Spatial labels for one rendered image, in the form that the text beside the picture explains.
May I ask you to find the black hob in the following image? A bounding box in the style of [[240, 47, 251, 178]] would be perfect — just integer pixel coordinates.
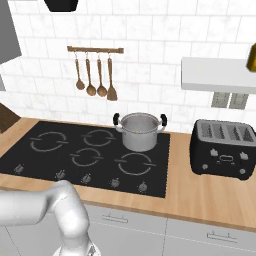
[[0, 120, 171, 199]]

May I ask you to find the wooden utensil rail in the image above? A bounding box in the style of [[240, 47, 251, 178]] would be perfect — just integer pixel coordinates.
[[66, 45, 125, 55]]

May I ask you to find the silver drawer handle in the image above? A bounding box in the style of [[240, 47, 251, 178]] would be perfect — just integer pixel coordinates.
[[101, 213, 129, 224], [206, 231, 238, 243]]

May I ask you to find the white wall shelf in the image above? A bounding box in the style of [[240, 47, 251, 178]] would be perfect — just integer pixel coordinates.
[[180, 56, 256, 95]]

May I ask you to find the hob knob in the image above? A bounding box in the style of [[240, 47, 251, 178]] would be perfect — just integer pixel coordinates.
[[137, 181, 150, 193]]

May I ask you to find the black extractor hood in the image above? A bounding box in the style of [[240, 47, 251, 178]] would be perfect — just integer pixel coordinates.
[[43, 0, 80, 13]]

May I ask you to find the grey cupboard door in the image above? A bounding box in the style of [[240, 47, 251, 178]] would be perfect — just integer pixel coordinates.
[[5, 213, 66, 256]]

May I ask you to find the grey wall socket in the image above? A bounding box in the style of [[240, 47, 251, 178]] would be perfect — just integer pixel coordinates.
[[228, 92, 250, 110], [211, 91, 231, 109]]

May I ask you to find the steel pot with black handles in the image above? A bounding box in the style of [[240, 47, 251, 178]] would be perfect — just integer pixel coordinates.
[[112, 112, 168, 153]]

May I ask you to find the grey wall cupboard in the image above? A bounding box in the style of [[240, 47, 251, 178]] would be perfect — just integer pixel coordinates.
[[0, 0, 23, 92]]

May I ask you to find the grey drawer front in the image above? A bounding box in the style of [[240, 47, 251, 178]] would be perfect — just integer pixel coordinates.
[[83, 203, 168, 236], [164, 218, 256, 253]]

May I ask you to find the small wooden spoon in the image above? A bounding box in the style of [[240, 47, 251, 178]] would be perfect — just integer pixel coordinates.
[[73, 50, 86, 91]]

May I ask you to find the wooden spatula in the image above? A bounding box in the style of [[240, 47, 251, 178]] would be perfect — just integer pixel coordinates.
[[106, 51, 119, 102]]

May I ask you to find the black toaster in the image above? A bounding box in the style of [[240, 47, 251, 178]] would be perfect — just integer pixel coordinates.
[[189, 118, 256, 181]]

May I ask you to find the yellow bottle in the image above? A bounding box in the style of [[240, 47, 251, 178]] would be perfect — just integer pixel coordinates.
[[246, 43, 256, 72]]

